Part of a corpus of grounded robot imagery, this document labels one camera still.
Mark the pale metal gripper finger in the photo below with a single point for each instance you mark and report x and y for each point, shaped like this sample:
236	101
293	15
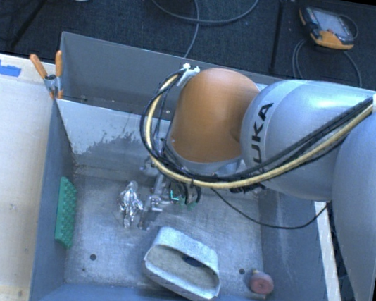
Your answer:
156	209
145	216

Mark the grey metal bin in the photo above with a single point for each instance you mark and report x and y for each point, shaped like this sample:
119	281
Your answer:
115	241

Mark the grey slipper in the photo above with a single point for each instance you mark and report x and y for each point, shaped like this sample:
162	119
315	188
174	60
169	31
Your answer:
183	267

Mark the dark green flat block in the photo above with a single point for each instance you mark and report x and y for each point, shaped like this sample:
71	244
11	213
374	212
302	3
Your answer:
66	213

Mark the pink round spool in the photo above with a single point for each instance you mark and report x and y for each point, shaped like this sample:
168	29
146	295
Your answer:
261	283

